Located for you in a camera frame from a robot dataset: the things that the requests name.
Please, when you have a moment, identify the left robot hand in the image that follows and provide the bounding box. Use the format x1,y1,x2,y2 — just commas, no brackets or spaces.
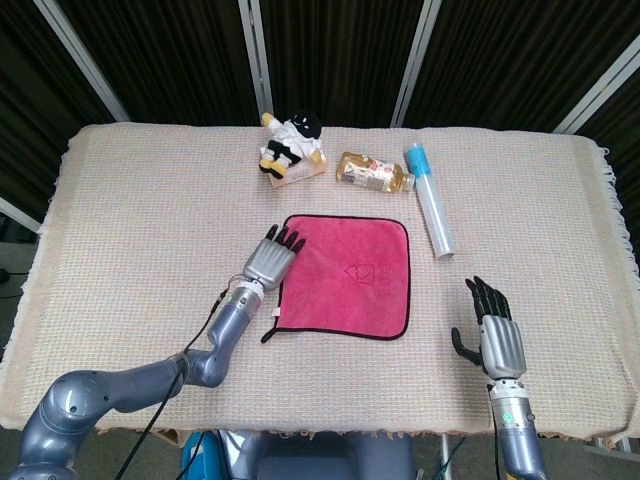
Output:
242,224,307,291

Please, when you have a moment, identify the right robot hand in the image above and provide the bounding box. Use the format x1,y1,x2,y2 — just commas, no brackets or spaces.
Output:
451,276,529,381

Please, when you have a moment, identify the pink cloth with black trim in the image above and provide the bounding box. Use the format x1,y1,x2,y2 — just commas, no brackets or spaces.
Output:
260,213,411,345

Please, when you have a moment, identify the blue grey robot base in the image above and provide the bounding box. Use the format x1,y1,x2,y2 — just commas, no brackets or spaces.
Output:
234,432,416,480

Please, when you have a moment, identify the pink tissue box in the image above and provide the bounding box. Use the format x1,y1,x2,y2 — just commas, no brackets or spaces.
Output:
269,158,327,190

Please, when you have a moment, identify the black white yellow plush doll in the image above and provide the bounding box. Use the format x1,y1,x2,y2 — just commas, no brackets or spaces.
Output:
258,110,326,177

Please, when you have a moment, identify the amber liquid plastic bottle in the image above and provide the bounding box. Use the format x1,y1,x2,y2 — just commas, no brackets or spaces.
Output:
335,151,417,194

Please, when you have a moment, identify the beige woven tablecloth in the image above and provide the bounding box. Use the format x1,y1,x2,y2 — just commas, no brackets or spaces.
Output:
0,121,640,441

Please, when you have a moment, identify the blue plastic cover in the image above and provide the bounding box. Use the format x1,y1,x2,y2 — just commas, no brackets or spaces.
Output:
180,432,236,480

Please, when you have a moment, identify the dark pleated curtain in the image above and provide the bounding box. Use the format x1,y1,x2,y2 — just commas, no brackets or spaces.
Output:
0,0,640,236

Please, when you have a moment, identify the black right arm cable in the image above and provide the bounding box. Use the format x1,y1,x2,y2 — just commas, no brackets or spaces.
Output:
491,384,504,480

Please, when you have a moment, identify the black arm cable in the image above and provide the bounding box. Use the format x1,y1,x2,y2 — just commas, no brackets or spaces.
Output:
491,384,504,480
117,274,236,480

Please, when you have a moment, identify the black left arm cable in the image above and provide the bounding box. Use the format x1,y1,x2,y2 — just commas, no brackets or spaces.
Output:
117,274,236,480

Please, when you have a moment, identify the white metal frame post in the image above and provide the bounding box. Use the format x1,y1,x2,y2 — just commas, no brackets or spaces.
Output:
32,0,132,123
552,34,640,135
389,0,444,128
237,0,275,119
0,195,41,234

